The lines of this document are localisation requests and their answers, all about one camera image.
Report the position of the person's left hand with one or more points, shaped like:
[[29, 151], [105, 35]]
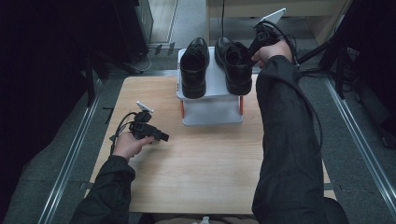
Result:
[[129, 144]]

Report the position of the person's right hand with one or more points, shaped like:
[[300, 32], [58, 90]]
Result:
[[274, 51]]

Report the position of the black metal stand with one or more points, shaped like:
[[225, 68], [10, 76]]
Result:
[[90, 81]]

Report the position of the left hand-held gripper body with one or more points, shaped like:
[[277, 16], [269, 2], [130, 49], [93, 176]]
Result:
[[141, 124]]

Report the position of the light wooden furniture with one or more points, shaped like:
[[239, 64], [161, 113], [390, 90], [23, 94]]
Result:
[[311, 7]]

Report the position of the black leather shoe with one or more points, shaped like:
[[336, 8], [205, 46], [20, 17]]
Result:
[[236, 68], [194, 68]]

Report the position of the white two-tier shoe rack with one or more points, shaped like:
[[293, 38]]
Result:
[[214, 112]]

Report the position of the dark curtain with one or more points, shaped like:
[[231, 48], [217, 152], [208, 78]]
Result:
[[376, 62], [37, 77]]

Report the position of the black tripod stand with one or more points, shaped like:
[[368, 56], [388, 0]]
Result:
[[314, 53]]

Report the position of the metal floor rail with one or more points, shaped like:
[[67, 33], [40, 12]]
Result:
[[70, 161], [361, 130]]

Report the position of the small white object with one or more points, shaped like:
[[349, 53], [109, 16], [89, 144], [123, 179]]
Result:
[[204, 221]]

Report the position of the dark computer tower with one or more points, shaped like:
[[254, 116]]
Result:
[[134, 28]]

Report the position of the grey tape piece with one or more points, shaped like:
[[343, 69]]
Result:
[[332, 186], [85, 186]]

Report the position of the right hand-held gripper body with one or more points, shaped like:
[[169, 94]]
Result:
[[266, 32]]

